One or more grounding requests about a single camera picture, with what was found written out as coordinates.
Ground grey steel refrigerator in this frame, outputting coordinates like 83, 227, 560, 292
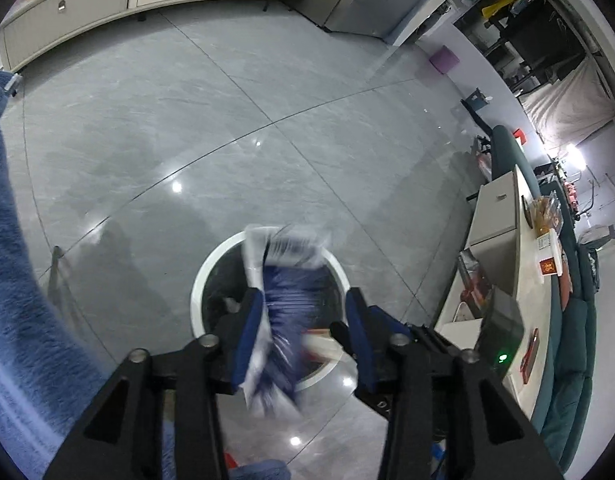
323, 0, 468, 43

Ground flat red packet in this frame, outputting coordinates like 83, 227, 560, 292
520, 329, 541, 376

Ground dark green sofa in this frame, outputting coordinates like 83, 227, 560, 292
490, 125, 601, 473

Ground white hanging sheet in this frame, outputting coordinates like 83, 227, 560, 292
520, 55, 615, 148

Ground blue fleece cloth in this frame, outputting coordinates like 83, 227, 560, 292
0, 70, 123, 480

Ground purple stool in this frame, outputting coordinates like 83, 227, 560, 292
429, 46, 461, 75

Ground blue white wrapper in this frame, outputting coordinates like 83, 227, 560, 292
240, 225, 333, 418

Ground red snack packets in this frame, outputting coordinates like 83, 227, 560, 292
457, 250, 493, 311

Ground long white cabinet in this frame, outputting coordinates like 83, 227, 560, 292
0, 0, 321, 73

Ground teal box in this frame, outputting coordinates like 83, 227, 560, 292
465, 87, 491, 111

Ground small white box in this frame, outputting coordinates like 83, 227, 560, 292
533, 228, 558, 256

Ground white coffee table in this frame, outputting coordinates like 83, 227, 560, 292
435, 165, 563, 421

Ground yellow bag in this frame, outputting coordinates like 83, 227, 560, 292
481, 0, 518, 18

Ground black desk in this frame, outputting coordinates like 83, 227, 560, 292
480, 5, 588, 91

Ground white round bin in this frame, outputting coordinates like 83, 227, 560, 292
190, 227, 351, 393

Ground orange snack bag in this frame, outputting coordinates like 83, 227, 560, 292
525, 195, 563, 236

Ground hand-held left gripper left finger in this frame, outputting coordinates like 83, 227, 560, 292
42, 287, 266, 480

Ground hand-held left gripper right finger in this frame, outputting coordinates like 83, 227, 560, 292
329, 287, 565, 480

